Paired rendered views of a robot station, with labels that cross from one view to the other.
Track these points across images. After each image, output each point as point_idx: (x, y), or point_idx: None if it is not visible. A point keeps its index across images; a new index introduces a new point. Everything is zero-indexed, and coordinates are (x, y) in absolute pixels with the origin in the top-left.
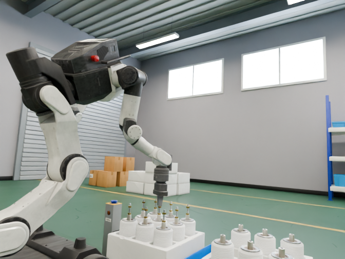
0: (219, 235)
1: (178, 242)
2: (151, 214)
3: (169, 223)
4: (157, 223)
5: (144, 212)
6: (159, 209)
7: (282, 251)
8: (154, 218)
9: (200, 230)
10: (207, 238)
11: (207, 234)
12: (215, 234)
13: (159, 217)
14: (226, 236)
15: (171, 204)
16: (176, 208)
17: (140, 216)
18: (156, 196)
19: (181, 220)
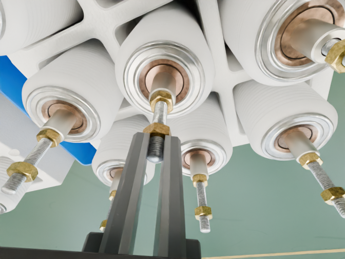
0: (225, 205)
1: (23, 60)
2: (295, 116)
3: (71, 89)
4: (120, 46)
5: (310, 44)
6: (152, 121)
7: None
8: (202, 75)
9: (262, 199)
10: (227, 188)
11: (242, 196)
12: (231, 203)
13: (151, 87)
14: (215, 207)
15: (194, 211)
16: (7, 180)
17: (323, 13)
18: (177, 233)
19: (122, 160)
